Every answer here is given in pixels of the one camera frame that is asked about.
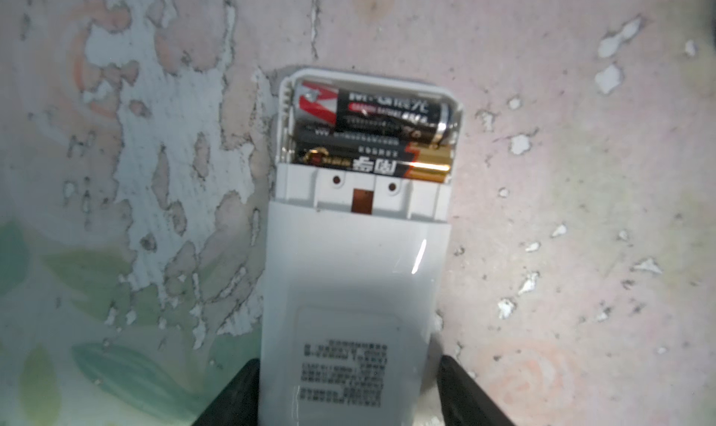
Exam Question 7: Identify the white remote with display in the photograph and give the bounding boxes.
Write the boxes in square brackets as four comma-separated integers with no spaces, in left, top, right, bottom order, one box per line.
[258,68,464,425]

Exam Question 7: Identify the gold black AA battery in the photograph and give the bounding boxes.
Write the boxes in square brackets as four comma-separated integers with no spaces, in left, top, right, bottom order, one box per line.
[293,125,454,183]

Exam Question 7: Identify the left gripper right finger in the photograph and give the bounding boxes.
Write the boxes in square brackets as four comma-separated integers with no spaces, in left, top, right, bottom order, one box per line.
[436,355,515,426]

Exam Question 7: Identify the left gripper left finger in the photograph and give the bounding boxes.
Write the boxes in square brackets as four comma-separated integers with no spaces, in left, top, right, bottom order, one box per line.
[192,358,260,426]

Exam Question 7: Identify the red black AA battery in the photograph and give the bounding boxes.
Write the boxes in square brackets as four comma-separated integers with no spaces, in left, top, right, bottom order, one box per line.
[293,81,453,144]

